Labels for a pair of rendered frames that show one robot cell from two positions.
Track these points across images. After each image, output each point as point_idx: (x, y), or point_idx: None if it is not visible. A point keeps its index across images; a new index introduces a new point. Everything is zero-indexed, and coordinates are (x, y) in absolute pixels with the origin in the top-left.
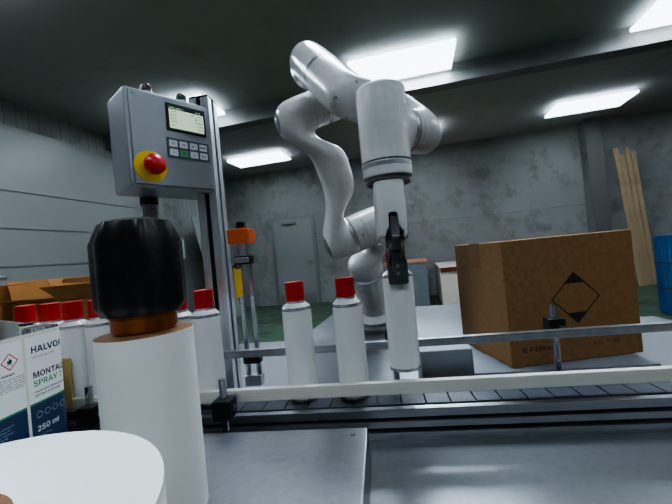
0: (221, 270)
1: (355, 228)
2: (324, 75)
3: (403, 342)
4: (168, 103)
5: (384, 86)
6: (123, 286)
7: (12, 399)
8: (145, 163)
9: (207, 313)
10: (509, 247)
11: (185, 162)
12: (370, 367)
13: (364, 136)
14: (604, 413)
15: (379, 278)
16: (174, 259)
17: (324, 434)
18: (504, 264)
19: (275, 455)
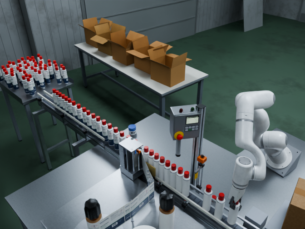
0: (196, 158)
1: (263, 142)
2: (237, 134)
3: (229, 218)
4: (186, 116)
5: (240, 168)
6: (163, 206)
7: (146, 195)
8: (176, 138)
9: (186, 179)
10: (293, 207)
11: (189, 131)
12: (243, 197)
13: (233, 172)
14: None
15: (276, 156)
16: (171, 204)
17: (200, 226)
18: (289, 210)
19: (188, 226)
